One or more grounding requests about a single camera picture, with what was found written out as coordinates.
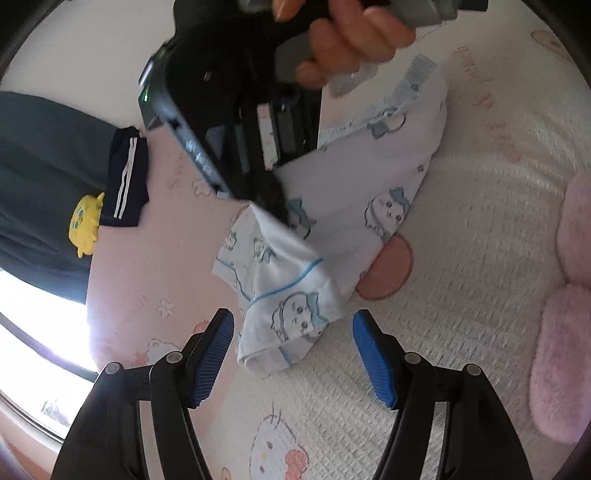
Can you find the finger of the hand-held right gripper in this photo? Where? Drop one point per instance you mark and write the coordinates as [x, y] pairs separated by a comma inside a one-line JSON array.
[[251, 189], [276, 194]]

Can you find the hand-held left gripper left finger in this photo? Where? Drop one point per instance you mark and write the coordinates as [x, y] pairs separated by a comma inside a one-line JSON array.
[[210, 364]]

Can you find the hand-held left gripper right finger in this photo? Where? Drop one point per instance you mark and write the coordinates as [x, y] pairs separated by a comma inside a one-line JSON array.
[[376, 364]]

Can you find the light blue printed pajama pants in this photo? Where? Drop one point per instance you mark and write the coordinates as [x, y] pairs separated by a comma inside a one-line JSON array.
[[351, 184]]

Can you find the person's right hand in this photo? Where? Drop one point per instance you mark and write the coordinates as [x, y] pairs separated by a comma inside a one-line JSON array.
[[355, 37]]

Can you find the navy white-striped garment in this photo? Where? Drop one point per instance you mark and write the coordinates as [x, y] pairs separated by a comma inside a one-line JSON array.
[[137, 194]]

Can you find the yellow plush toy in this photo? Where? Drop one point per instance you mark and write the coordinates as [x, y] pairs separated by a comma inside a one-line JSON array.
[[85, 221]]

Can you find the pink white cat print blanket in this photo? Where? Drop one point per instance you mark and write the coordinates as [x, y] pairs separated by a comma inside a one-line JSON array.
[[461, 184]]

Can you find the dark grey cloth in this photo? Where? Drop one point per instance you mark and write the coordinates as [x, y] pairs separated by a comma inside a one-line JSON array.
[[46, 184]]

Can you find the window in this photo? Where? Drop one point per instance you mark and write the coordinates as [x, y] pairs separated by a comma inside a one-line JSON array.
[[27, 323]]

